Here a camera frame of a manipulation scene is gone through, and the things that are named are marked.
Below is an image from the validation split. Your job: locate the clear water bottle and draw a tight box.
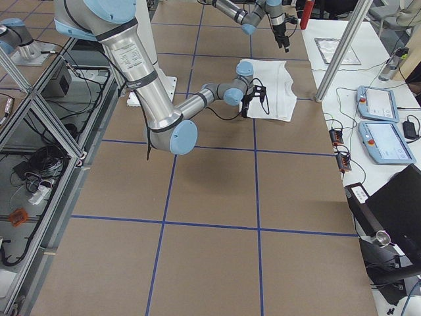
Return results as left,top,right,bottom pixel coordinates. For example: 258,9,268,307
378,47,409,82

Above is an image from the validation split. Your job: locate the near blue teach pendant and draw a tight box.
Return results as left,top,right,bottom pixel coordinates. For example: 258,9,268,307
358,121,416,165

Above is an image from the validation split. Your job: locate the orange black connector box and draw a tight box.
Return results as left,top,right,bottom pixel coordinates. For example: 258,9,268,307
329,129,344,146

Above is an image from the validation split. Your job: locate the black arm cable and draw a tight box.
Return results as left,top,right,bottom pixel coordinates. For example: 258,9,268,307
144,78,271,161

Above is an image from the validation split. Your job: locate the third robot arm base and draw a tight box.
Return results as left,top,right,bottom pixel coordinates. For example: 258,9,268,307
1,18,56,66

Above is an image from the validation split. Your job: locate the orange tool under table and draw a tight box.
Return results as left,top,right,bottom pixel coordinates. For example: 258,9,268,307
8,208,28,227

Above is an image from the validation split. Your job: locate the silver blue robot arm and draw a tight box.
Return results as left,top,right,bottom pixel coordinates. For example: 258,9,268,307
54,1,260,155
198,0,298,53

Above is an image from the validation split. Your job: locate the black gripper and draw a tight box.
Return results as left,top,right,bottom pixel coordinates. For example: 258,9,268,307
241,85,266,118
272,14,298,53

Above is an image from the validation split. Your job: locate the far blue teach pendant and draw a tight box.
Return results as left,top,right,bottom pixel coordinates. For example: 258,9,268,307
357,86,399,122

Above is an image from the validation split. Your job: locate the red cylinder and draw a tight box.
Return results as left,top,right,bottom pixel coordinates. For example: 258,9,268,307
300,0,314,30

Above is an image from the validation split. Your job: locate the white power strip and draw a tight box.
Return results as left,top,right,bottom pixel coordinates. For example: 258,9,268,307
28,182,52,205

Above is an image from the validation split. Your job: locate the blue teach pendant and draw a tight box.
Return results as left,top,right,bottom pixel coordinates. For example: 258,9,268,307
358,121,416,165
357,86,399,122

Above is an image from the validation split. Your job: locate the black power adapter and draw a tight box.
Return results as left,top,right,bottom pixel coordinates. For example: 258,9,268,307
403,120,418,140

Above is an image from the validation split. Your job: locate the grey control box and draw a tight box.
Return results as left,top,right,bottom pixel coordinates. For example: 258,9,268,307
41,64,72,97

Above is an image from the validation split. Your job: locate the white long-sleeve printed shirt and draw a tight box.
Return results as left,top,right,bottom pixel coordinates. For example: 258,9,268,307
242,59,297,122

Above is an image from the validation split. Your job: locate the aluminium frame post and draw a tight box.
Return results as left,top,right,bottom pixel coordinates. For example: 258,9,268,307
314,0,373,103

